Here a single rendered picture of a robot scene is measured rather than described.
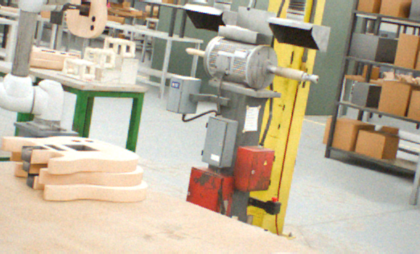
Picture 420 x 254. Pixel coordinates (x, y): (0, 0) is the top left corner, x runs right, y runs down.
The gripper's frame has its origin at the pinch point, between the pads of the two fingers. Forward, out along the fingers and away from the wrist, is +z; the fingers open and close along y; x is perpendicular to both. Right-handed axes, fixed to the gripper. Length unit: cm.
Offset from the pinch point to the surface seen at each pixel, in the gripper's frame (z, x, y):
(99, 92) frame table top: 2, -50, 24
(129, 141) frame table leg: 38, -82, 22
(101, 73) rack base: 11.2, -39.3, 13.6
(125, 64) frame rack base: 30.7, -32.2, 13.7
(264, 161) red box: 28, -66, 143
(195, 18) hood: 33, 6, 67
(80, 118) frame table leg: -11, -67, 25
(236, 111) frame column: 17, -41, 126
